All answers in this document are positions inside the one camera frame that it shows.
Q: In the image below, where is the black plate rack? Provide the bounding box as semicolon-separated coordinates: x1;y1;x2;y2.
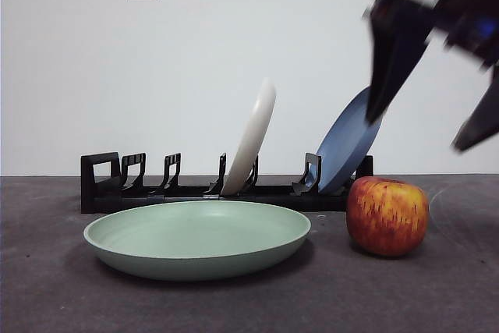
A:
80;151;374;214

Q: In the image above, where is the blue plate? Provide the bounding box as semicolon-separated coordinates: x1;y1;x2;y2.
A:
316;87;383;194

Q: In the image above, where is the green plate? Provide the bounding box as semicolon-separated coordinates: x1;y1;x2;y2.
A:
82;200;312;282

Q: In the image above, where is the white plate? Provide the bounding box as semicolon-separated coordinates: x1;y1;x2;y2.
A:
220;77;278;196

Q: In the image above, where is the red yellow apple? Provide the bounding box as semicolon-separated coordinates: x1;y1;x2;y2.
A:
345;175;430;258

